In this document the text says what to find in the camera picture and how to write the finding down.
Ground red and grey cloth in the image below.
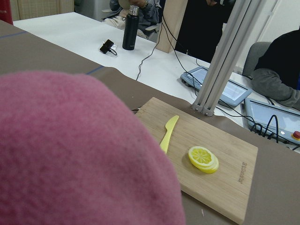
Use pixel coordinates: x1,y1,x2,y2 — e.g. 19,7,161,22
0,71,186,225

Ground yellow plastic knife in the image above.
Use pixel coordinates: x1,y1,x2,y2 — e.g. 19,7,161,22
160,115,179,154

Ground yellow lemon slices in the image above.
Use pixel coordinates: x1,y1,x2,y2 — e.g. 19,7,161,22
188,146,219,173

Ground black smartphone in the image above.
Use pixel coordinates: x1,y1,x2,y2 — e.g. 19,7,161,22
99,39,114,54

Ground black thermos bottle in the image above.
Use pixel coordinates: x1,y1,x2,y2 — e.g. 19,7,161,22
122,5,139,51

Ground wooden board upright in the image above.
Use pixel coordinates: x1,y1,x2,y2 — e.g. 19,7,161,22
156,0,188,53

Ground bamboo cutting board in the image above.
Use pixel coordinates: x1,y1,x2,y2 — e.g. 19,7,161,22
136,98,258,225

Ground blue teach pendant right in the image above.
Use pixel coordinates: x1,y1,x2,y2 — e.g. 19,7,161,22
244,98,300,145

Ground seated person in black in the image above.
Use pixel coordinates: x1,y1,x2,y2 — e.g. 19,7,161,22
251,29,300,110

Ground aluminium frame post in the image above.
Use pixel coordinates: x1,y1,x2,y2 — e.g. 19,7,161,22
191,0,281,117

